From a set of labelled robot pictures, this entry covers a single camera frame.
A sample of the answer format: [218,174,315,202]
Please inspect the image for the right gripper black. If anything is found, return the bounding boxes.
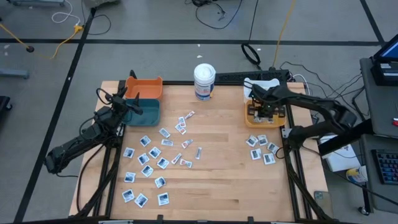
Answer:
[248,88,286,119]

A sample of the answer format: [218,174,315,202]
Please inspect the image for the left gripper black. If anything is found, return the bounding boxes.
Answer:
[107,86,144,115]

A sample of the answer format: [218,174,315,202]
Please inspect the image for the yellow plastic bin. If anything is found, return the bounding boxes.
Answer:
[244,99,287,129]

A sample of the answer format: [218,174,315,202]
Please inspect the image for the orange plastic bin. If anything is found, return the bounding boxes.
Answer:
[124,76,164,101]

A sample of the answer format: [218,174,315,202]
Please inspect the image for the teal plastic bin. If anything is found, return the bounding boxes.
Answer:
[122,98,162,128]

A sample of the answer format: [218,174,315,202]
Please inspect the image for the white plastic bin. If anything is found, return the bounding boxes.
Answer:
[243,77,282,104]

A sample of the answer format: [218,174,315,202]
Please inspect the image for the black power strip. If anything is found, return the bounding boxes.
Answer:
[215,69,290,84]

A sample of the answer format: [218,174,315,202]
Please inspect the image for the white Lysol wipes canister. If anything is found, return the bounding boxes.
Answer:
[193,63,217,102]

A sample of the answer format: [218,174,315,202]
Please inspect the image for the black desk beam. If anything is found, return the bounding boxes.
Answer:
[317,119,374,157]

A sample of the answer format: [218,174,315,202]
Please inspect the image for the white box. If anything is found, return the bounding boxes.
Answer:
[318,134,362,173]

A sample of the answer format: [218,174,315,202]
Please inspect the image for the dark smartphone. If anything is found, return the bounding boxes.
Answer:
[313,190,334,218]

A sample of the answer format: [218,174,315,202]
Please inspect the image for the small lying wipes canister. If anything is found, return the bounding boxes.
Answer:
[345,165,369,184]

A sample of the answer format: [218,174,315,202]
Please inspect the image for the grey side desk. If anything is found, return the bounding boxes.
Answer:
[359,57,398,139]
[359,133,398,215]

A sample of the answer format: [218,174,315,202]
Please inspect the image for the grey table foot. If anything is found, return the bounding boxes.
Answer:
[0,68,30,80]
[5,0,67,8]

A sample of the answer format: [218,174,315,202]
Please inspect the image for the black laptop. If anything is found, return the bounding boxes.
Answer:
[370,32,398,87]

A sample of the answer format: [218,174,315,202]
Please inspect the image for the black caster base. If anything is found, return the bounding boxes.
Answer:
[0,95,13,113]

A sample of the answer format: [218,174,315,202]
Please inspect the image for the black keyboard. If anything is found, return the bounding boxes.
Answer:
[371,148,398,185]

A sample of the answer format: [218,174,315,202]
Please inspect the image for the white cable loop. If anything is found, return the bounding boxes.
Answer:
[291,73,312,96]

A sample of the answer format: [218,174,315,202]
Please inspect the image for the black aluminium table frame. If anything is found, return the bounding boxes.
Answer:
[73,79,336,224]

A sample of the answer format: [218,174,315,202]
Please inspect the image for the black hanging cable with coil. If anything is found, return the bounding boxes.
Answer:
[241,0,262,71]

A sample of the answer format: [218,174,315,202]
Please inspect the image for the yellow extension cord with plug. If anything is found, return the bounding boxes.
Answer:
[0,23,84,60]

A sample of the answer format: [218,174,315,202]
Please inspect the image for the black cable bundle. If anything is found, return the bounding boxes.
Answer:
[279,60,369,122]

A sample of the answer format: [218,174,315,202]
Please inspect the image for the black looped floor cable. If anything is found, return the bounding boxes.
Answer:
[81,6,112,36]

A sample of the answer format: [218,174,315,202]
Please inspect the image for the white floor cable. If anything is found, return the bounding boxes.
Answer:
[50,0,82,26]

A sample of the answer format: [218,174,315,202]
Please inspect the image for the black tangled floor cables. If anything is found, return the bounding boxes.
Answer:
[185,0,244,30]

